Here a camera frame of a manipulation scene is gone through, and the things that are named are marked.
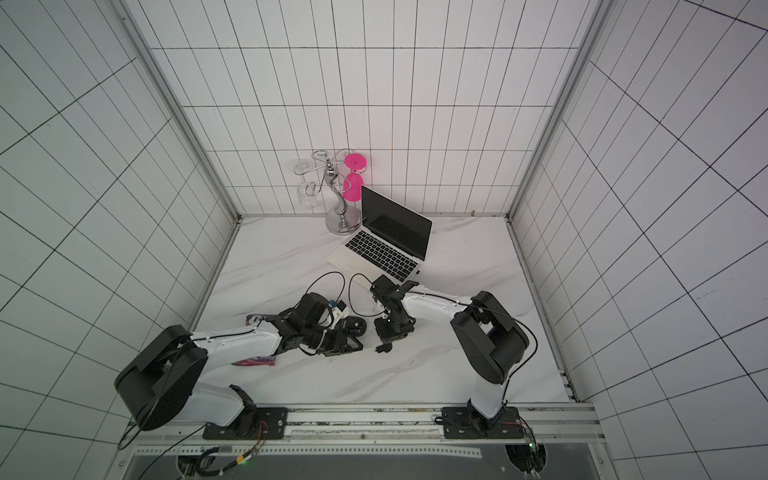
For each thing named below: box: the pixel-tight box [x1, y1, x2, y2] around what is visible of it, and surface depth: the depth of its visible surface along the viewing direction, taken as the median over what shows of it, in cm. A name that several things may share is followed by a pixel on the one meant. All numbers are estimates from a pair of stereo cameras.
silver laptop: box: [326, 185, 433, 287], surface depth 109 cm
